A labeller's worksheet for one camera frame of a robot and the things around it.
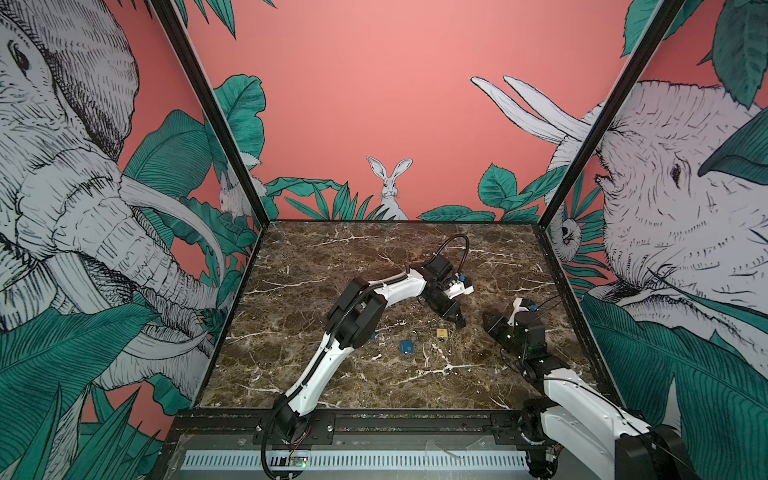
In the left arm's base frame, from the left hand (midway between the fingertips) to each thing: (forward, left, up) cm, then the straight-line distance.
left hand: (464, 318), depth 90 cm
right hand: (0, -5, +5) cm, 7 cm away
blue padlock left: (-4, +28, -4) cm, 29 cm away
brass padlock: (-3, +7, -3) cm, 8 cm away
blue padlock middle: (-7, +18, -4) cm, 20 cm away
